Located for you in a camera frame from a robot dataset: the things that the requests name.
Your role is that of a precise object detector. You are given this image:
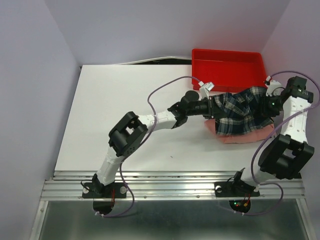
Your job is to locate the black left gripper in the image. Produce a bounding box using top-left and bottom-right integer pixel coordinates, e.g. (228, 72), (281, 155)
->
(186, 95), (227, 120)

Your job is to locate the navy plaid skirt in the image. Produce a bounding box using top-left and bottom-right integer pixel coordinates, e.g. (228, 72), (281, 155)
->
(212, 86), (274, 136)

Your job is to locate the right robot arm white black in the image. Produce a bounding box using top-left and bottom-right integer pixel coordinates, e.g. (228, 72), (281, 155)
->
(230, 74), (315, 195)

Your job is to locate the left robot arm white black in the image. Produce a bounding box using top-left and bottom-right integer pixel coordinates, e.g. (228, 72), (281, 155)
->
(91, 90), (226, 197)

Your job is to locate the pink folded skirt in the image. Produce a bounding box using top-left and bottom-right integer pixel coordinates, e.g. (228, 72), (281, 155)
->
(204, 119), (275, 144)

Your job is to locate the red plastic bin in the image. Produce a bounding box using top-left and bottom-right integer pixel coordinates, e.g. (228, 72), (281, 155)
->
(191, 48), (267, 93)

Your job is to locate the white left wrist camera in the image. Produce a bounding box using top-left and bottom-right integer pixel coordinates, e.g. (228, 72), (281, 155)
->
(198, 81), (215, 99)

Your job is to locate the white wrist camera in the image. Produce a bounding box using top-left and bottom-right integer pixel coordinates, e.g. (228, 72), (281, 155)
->
(198, 81), (215, 99)
(264, 76), (284, 97)

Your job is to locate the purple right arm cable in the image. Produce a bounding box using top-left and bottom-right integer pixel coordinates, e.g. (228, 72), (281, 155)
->
(218, 70), (320, 216)

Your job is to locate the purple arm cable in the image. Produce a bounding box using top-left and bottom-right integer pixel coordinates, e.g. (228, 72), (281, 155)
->
(218, 70), (320, 216)
(102, 75), (205, 218)

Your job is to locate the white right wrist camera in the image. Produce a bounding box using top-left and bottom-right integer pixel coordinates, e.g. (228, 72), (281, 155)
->
(264, 76), (284, 97)

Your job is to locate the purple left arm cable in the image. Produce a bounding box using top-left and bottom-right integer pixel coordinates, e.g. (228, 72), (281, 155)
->
(102, 75), (205, 218)

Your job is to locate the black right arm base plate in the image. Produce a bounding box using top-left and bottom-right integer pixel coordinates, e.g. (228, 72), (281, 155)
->
(214, 179), (260, 214)

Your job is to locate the aluminium rail frame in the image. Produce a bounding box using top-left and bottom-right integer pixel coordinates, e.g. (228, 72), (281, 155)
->
(29, 92), (311, 240)

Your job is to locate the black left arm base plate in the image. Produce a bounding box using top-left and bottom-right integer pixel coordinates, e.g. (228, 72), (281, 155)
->
(80, 181), (127, 215)

